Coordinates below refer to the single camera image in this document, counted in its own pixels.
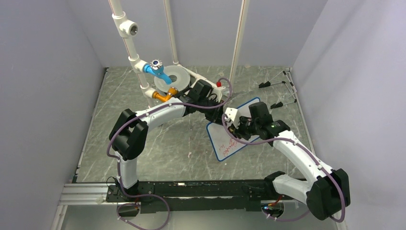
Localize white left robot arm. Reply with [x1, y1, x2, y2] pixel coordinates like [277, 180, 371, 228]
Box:
[106, 80, 230, 201]

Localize blue faucet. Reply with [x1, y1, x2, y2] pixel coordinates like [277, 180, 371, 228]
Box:
[143, 59, 172, 85]

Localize white PVC pipe frame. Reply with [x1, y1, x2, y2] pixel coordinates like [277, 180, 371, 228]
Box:
[108, 0, 250, 107]

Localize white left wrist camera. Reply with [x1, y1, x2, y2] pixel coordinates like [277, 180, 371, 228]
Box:
[211, 80, 226, 101]

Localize blue framed whiteboard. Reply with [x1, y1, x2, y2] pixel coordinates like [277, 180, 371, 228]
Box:
[206, 97, 261, 161]

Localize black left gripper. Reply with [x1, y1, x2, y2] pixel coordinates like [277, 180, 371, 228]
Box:
[198, 98, 227, 127]

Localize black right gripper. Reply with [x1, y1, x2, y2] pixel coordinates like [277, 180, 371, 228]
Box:
[231, 115, 260, 140]

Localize clear round plate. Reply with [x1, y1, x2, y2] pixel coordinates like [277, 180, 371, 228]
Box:
[154, 65, 191, 92]

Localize orange brass faucet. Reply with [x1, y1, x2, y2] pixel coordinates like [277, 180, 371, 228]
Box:
[152, 86, 179, 102]

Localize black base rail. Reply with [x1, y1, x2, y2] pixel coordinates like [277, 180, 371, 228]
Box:
[106, 179, 292, 214]

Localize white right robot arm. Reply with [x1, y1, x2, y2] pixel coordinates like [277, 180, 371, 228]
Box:
[222, 102, 350, 223]

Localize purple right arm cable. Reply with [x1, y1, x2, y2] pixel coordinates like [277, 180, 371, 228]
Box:
[221, 114, 346, 223]

